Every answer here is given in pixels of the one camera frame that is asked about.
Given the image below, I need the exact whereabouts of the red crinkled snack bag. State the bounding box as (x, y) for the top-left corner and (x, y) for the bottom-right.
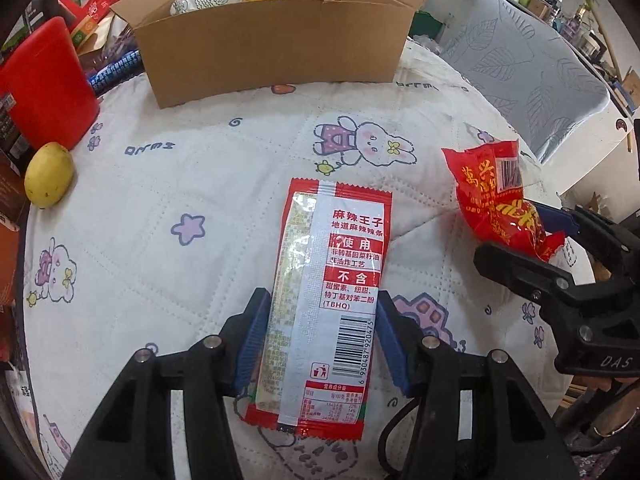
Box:
(442, 141), (565, 262)

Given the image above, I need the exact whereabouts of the red white spicy strip packet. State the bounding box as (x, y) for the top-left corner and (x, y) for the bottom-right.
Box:
(245, 178), (392, 440)

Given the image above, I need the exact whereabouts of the near grey leaf chair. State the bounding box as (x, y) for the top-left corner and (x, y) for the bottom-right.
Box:
(442, 0), (611, 162)

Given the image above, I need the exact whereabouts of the quilted cartoon tablecloth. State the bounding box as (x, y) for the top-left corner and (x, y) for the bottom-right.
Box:
(23, 42), (570, 478)

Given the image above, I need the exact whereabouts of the yellow lemon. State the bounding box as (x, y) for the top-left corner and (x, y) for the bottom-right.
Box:
(24, 142), (75, 208)

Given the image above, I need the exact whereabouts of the red plastic canister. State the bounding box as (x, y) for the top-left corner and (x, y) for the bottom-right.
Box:
(1, 16), (100, 151)

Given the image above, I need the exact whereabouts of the brown cardboard box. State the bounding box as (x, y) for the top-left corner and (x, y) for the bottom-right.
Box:
(113, 0), (425, 108)

